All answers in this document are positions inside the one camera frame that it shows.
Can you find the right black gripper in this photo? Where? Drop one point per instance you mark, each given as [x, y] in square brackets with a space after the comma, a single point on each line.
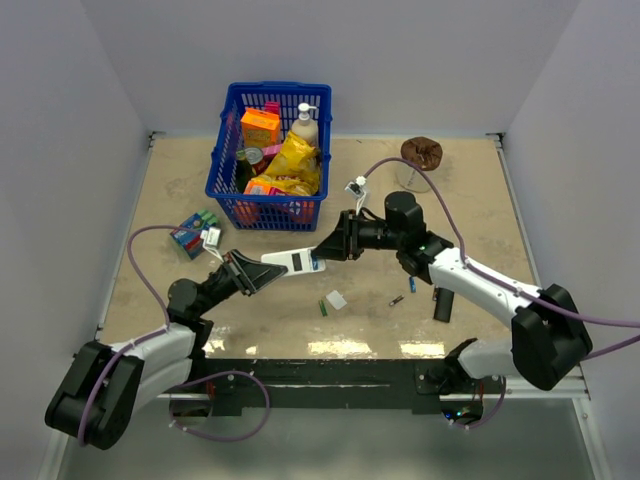
[344, 242]

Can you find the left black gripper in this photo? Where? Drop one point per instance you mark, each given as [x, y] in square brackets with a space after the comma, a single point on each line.
[254, 274]

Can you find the white remote control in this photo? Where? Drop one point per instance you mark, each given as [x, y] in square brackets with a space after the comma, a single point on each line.
[296, 261]

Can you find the white battery cover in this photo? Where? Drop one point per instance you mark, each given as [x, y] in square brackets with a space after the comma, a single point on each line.
[336, 300]

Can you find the green battery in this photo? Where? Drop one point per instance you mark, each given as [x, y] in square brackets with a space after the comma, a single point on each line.
[323, 308]

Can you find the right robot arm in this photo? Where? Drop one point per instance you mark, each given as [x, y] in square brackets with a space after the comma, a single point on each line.
[547, 341]

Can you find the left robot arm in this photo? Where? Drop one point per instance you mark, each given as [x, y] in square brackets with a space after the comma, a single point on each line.
[106, 384]

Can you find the black remote control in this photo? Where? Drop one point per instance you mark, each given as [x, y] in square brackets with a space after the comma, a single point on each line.
[444, 300]

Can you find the blue plastic basket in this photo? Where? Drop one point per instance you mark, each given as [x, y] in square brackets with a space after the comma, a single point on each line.
[228, 176]

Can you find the brown small battery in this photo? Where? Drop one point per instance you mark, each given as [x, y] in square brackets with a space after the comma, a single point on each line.
[396, 300]

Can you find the yellow chip bag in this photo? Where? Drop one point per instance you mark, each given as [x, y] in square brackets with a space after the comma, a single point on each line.
[294, 170]

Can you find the orange pink snack box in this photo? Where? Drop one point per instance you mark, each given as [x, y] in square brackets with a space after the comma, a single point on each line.
[262, 187]

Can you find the tin can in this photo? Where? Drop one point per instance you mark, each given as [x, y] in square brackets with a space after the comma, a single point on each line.
[253, 157]

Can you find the white pump bottle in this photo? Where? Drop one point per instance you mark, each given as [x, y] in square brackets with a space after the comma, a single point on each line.
[304, 126]

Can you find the white cup brown lid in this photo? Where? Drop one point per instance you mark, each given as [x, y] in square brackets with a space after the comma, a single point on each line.
[424, 153]

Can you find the orange juice carton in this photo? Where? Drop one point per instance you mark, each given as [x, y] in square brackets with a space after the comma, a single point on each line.
[260, 128]

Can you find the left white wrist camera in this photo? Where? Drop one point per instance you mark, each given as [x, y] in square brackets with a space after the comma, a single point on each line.
[210, 240]

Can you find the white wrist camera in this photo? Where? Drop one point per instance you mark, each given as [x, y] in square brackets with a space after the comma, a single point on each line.
[210, 240]
[358, 188]

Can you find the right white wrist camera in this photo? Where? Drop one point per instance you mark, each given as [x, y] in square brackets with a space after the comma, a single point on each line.
[358, 188]

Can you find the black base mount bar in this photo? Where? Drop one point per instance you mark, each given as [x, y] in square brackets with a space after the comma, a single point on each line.
[400, 384]

